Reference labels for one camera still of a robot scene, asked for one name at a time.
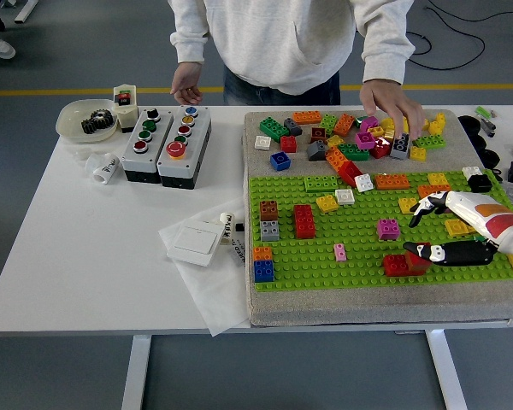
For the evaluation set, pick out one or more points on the person's right hand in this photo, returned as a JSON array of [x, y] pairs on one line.
[[187, 85]]

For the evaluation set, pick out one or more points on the person's left hand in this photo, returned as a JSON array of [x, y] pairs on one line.
[[389, 100]]

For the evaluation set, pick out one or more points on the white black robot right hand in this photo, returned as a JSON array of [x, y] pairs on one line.
[[496, 222]]

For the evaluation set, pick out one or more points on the red square toy brick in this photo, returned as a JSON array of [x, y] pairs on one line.
[[289, 144], [412, 260], [380, 149], [349, 173]]

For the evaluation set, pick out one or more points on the green studded baseplate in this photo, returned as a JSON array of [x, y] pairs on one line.
[[316, 267]]

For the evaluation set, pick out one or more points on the long yellow toy brick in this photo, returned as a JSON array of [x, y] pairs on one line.
[[387, 124]]

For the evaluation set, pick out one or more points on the magenta square toy brick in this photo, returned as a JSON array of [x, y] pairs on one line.
[[388, 229], [369, 124], [364, 140]]

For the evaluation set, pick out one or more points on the small dark green brick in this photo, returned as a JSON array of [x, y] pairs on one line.
[[358, 122]]

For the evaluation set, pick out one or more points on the long grey toy brick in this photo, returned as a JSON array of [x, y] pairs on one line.
[[400, 147]]

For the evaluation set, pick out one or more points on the long orange toy brick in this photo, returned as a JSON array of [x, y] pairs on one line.
[[432, 190], [344, 124], [392, 182], [307, 117]]

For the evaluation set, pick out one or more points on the white four-stud toy brick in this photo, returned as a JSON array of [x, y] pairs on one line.
[[471, 171], [364, 182]]

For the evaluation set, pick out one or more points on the long lime toy brick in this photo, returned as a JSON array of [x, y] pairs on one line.
[[432, 141]]

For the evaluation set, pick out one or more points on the long green toy brick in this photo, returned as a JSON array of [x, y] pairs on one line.
[[355, 153], [273, 128]]

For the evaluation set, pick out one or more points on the lime green toy brick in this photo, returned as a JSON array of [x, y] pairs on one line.
[[328, 124]]

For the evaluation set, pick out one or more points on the orange six-stud toy brick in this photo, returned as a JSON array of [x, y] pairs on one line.
[[335, 157]]

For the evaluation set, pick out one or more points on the dark red square brick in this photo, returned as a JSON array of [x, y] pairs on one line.
[[318, 134]]

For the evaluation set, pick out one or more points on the dark grey sloped brick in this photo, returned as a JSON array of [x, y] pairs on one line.
[[317, 150], [293, 127]]

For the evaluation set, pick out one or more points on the white flat square brick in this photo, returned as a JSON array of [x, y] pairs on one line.
[[344, 196], [263, 142]]

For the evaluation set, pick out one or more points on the lime long flat brick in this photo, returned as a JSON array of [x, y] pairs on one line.
[[320, 183]]

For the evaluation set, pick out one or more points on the long red toy brick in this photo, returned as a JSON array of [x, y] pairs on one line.
[[394, 265]]

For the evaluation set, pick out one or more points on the blue square toy brick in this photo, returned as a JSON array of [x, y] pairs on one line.
[[263, 271], [280, 161]]

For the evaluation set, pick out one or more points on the red six-stud toy brick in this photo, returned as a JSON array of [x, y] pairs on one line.
[[304, 221]]

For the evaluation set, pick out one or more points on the small pink toy brick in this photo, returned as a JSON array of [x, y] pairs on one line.
[[340, 253]]

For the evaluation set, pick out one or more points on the orange square toy brick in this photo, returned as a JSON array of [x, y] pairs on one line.
[[262, 253]]

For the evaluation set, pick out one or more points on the grey emergency-stop control box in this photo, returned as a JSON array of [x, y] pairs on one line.
[[198, 128]]

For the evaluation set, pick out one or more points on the black round cup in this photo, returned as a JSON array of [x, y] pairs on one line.
[[481, 142], [491, 159], [468, 121]]

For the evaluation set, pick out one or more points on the grey four-button control box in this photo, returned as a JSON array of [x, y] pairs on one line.
[[133, 161]]

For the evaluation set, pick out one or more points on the grey metal small tool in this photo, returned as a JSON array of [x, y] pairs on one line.
[[488, 127]]

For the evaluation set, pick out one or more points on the person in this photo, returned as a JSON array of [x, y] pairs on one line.
[[273, 42], [0, 46]]

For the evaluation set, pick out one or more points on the black metal gear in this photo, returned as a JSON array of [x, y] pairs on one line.
[[97, 122]]

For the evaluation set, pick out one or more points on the white pipe fitting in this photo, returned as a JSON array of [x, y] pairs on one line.
[[107, 167]]

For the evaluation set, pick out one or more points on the cream plastic bowl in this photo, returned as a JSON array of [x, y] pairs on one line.
[[70, 124]]

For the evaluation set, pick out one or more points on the white labelled tube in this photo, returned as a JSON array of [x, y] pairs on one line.
[[227, 222]]

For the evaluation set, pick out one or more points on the small black cap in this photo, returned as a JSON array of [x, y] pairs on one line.
[[239, 226]]

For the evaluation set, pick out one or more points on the grey foam mat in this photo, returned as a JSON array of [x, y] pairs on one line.
[[367, 305]]

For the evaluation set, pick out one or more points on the white table leg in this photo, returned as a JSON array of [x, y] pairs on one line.
[[136, 376], [446, 371]]

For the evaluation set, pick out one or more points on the white desk foot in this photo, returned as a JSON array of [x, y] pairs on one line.
[[23, 8]]

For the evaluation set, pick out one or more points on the white translucent sheet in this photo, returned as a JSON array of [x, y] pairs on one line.
[[214, 299]]

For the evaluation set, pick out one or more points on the cream small switch box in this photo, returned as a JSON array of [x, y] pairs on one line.
[[126, 113]]

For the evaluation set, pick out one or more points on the white wall switch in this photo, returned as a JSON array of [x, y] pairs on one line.
[[195, 243]]

